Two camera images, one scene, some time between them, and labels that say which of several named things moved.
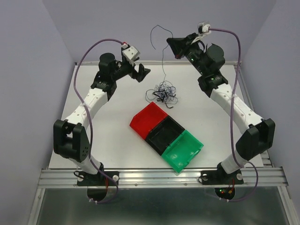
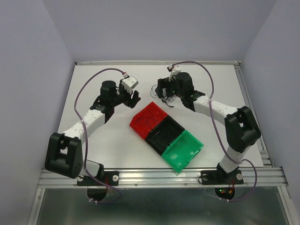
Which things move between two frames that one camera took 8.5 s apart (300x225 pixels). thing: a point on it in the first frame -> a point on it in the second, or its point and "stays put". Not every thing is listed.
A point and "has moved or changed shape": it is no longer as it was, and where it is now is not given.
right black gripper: (181, 45) -> (162, 83)
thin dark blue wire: (162, 58) -> (146, 119)
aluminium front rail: (160, 177) stays put
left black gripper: (142, 72) -> (130, 102)
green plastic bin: (182, 151) stays put
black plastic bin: (162, 134) stays put
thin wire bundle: (165, 92) has moved or changed shape
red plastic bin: (146, 119) stays put
